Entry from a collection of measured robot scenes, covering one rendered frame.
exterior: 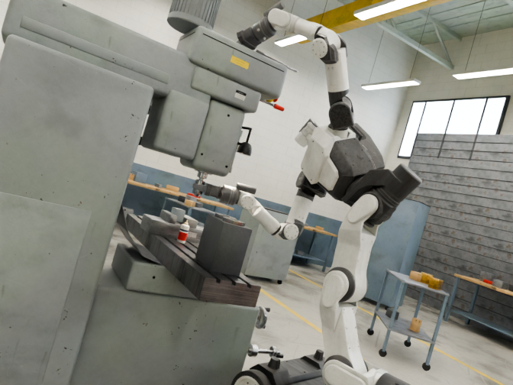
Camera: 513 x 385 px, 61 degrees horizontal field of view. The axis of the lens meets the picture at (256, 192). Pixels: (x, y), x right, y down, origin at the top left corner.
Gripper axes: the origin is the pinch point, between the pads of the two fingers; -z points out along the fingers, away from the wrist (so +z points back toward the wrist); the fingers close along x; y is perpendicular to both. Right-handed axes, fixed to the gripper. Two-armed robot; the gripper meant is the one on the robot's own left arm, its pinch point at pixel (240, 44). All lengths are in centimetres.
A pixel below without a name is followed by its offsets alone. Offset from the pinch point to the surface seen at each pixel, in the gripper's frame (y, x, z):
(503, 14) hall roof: 416, 793, 124
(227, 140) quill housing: -44.0, -1.6, -14.1
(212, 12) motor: 4.5, -20.7, 2.4
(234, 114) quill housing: -33.5, -1.4, -7.9
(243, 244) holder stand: -96, -14, -4
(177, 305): -111, -8, -49
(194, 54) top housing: -15.5, -26.7, -5.5
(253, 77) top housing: -20.1, 0.0, 4.4
